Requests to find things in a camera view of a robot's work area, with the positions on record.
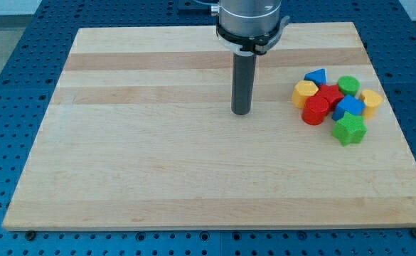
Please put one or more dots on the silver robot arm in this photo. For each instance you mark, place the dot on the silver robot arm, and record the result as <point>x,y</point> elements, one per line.
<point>248,18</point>

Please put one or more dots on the light wooden board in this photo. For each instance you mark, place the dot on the light wooden board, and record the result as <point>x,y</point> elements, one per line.
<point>139,135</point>

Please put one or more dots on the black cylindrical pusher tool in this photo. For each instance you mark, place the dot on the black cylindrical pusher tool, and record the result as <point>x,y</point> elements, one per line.
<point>242,86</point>

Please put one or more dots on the yellow hexagon block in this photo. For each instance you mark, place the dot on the yellow hexagon block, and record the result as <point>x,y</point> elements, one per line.
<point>302,91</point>

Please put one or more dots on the red cylinder block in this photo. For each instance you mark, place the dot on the red cylinder block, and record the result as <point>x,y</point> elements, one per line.
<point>315,110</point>

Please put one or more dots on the blue triangle block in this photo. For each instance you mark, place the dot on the blue triangle block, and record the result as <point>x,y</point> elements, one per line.
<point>318,77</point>

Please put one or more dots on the red star block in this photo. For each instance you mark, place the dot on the red star block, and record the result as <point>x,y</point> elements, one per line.
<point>332,94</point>

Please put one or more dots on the green star block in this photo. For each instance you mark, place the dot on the green star block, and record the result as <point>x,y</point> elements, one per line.
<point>350,129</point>

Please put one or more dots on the blue cube block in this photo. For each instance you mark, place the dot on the blue cube block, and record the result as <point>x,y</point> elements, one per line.
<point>348,104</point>

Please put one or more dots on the green cylinder block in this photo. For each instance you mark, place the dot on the green cylinder block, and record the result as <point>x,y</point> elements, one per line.
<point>348,85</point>

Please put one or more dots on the yellow heart block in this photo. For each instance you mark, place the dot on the yellow heart block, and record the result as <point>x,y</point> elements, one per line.
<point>372,100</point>

